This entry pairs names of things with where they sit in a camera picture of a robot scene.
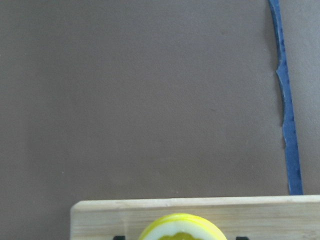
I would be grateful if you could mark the yellow lemon slice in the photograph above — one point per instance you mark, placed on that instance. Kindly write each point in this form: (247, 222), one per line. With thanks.
(182, 226)

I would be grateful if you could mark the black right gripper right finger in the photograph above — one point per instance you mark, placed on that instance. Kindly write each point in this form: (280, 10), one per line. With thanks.
(242, 238)

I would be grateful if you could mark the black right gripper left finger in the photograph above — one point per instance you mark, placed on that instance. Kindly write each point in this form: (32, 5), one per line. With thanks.
(119, 237)

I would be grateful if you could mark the wooden cutting board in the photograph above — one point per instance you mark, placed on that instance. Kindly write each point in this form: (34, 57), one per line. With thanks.
(291, 217)

